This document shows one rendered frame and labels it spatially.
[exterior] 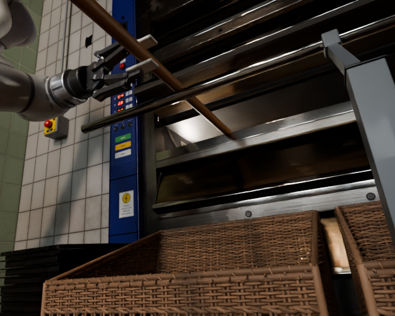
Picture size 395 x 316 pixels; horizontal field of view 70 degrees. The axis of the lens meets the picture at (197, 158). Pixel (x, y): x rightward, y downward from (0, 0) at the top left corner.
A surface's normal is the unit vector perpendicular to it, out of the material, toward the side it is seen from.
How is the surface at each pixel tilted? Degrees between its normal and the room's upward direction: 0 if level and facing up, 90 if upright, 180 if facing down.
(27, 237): 90
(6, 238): 90
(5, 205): 90
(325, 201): 90
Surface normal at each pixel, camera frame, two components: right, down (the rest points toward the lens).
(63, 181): -0.45, -0.25
